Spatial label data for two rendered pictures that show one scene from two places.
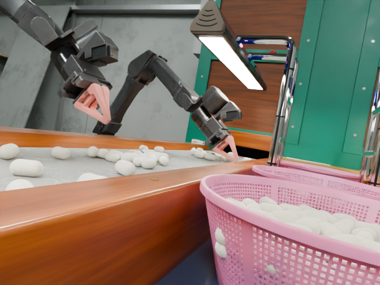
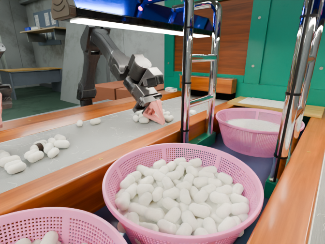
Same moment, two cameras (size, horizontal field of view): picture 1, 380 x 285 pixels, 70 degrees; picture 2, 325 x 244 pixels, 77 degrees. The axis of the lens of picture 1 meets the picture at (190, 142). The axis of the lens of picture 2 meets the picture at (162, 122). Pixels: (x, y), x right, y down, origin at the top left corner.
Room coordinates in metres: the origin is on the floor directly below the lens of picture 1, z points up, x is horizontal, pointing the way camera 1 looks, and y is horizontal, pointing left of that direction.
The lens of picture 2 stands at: (0.22, -0.32, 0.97)
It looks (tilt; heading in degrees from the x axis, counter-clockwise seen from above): 18 degrees down; 16
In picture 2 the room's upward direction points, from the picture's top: straight up
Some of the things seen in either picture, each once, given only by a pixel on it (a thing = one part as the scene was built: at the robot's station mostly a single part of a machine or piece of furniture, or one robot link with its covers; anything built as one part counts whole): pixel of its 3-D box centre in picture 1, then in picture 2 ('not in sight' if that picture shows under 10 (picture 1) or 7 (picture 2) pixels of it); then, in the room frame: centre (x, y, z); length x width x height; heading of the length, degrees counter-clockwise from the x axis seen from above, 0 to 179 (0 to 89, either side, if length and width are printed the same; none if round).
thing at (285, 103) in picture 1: (256, 116); (178, 78); (0.85, -0.19, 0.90); 0.20 x 0.19 x 0.45; 156
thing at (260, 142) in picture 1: (241, 138); (206, 83); (1.32, -0.24, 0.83); 0.30 x 0.06 x 0.07; 66
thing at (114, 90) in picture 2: not in sight; (133, 99); (3.33, 1.08, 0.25); 1.36 x 0.98 x 0.49; 70
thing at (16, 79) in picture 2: not in sight; (34, 82); (4.29, 4.18, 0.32); 1.19 x 0.62 x 0.64; 160
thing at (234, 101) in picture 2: (316, 164); (273, 105); (1.13, -0.53, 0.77); 0.33 x 0.15 x 0.01; 66
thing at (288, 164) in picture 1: (315, 181); (255, 130); (0.93, -0.44, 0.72); 0.27 x 0.27 x 0.10
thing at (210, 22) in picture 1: (241, 59); (159, 18); (0.89, -0.12, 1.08); 0.62 x 0.08 x 0.07; 156
